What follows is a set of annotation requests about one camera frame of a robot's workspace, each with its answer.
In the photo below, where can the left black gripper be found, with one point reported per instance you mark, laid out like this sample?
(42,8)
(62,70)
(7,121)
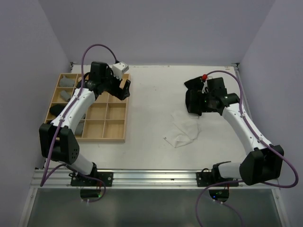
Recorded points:
(121,93)

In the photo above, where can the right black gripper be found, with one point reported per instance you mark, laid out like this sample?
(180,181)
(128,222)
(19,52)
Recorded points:
(201,107)

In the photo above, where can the white underwear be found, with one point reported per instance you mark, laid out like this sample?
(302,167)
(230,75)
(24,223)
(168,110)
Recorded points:
(185,129)

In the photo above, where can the black underwear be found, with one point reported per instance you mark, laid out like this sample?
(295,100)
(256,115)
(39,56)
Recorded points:
(195,84)

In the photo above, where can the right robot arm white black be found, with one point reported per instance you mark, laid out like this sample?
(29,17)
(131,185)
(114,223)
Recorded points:
(262,162)

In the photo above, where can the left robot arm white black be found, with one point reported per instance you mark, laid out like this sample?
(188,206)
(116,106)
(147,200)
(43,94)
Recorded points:
(57,139)

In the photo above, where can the grey rolled underwear top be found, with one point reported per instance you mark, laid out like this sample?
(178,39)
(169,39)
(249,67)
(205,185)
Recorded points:
(66,82)

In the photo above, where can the grey rolled underwear second row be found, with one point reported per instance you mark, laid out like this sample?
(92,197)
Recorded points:
(65,96)

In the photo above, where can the black rolled underwear third row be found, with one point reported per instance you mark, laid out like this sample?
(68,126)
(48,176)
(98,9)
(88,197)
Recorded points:
(56,109)

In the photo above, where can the wooden compartment tray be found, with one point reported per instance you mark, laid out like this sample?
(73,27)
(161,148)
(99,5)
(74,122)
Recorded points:
(105,120)

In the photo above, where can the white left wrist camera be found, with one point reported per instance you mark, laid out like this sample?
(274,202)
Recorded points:
(119,69)

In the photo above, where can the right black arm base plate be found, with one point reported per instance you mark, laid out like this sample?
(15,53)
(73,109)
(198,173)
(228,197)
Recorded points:
(207,177)

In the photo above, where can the aluminium mounting rail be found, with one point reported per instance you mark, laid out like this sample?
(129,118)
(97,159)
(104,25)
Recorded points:
(135,179)

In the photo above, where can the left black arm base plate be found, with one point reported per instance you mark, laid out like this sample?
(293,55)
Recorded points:
(91,180)

